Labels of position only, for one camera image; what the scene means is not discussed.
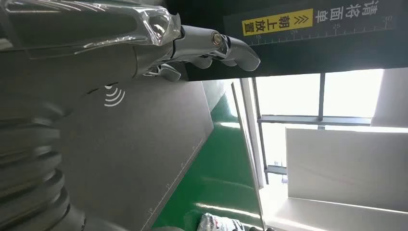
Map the grey printed plastic mailer package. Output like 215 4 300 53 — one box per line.
197 213 265 231

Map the green conveyor belt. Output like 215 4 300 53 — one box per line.
152 92 264 231

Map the aluminium conveyor frame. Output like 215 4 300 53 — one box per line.
230 79 266 231

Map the yellow label on post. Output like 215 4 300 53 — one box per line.
242 8 314 37

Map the grey window frame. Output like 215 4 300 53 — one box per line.
251 72 373 186

